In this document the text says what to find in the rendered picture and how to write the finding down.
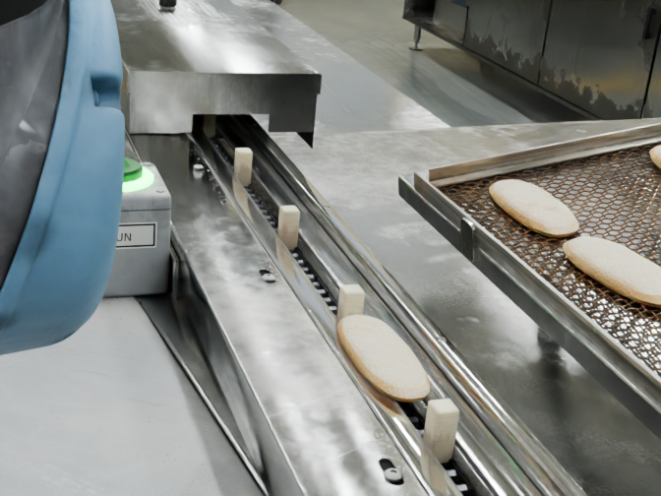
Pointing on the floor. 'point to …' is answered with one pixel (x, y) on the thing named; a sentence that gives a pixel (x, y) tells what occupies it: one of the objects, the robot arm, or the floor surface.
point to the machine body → (338, 82)
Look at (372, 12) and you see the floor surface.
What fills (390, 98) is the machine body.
